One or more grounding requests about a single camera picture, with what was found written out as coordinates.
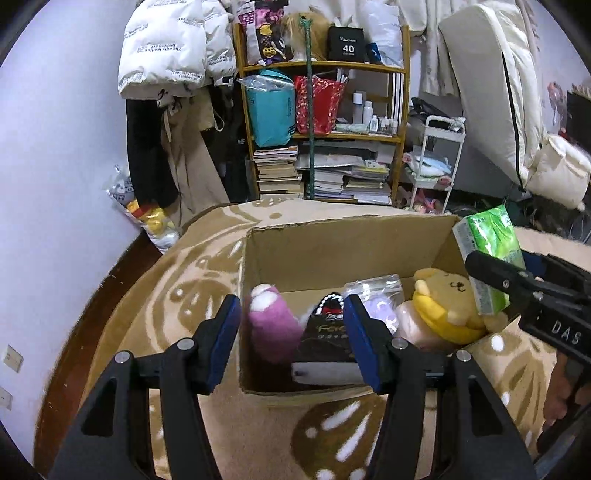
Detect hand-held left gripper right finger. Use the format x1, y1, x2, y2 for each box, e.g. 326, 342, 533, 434
342, 294, 539, 480

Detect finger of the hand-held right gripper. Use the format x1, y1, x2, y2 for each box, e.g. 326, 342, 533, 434
524, 253, 591, 304
464, 251, 544, 306

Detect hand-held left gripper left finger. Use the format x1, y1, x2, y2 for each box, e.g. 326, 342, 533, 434
48, 294, 243, 480

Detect black packet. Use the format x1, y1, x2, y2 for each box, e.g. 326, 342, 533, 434
291, 293, 366, 387

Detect green tissue pack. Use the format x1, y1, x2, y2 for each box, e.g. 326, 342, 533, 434
452, 204, 527, 316

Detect clear plastic pouch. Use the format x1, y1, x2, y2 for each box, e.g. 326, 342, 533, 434
342, 274, 404, 336

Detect pale pink plush cube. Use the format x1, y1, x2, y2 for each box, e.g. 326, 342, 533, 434
394, 300, 447, 352

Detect pink plush toy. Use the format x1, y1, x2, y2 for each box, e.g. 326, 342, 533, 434
249, 284, 308, 365

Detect yellow plush bear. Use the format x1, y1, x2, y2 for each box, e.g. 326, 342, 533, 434
412, 268, 509, 345

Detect cardboard box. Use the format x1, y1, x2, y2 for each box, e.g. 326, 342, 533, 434
238, 213, 513, 407

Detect person's right hand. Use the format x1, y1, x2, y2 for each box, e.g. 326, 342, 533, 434
544, 353, 578, 428

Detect brown patterned blanket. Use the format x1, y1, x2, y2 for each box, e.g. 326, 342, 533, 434
88, 196, 591, 480

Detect cream duvet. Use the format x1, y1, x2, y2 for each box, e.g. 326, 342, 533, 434
526, 134, 591, 211

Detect blue and white cushion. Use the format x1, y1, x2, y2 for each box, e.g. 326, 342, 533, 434
406, 150, 451, 179

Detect white trolley cart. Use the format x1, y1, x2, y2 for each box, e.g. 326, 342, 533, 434
411, 115, 467, 214

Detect plastic bag of toys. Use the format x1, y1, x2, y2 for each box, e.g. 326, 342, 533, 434
106, 164, 181, 253

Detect pile of magazines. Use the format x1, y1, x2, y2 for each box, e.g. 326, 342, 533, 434
295, 141, 393, 205

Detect dark monitor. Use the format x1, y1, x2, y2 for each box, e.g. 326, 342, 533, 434
566, 91, 591, 149

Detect beige coat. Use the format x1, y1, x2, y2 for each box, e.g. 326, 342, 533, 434
161, 92, 232, 227

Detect stack of brown books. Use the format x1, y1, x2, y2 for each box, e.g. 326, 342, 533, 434
252, 145, 304, 195

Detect dark hanging bag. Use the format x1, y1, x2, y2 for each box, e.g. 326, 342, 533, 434
210, 85, 256, 204

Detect black bag on cart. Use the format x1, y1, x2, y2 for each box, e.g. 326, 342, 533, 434
410, 97, 465, 128

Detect black hanging garment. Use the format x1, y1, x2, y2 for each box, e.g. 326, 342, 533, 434
126, 98, 179, 209

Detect white mattress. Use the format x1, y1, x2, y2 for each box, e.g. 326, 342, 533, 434
438, 4, 548, 188

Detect upright white folders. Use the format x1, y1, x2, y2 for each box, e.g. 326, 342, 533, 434
391, 73, 406, 136

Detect green pole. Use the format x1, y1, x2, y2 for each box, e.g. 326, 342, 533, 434
298, 16, 320, 200

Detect cream hanging curtain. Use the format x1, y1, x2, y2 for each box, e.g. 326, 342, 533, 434
332, 0, 468, 99

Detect red gift bag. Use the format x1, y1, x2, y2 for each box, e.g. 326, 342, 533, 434
294, 76, 348, 136

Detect clear plastic bag on teal bag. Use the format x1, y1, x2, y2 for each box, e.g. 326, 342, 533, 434
237, 74, 296, 96

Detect white plastic bag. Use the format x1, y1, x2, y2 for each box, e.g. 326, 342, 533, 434
360, 4, 404, 68

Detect wooden shelf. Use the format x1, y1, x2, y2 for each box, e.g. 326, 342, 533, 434
233, 21, 411, 206

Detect black box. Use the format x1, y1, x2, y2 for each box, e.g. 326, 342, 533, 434
327, 26, 366, 64

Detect white puffer jacket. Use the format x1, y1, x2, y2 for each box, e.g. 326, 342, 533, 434
117, 0, 239, 100

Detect blond wig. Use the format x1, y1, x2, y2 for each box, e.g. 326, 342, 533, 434
281, 11, 331, 62

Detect patterned tote bag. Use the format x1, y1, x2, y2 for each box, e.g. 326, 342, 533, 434
238, 0, 290, 66

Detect pink wall decoration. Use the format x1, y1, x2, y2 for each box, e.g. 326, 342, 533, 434
547, 82, 569, 125

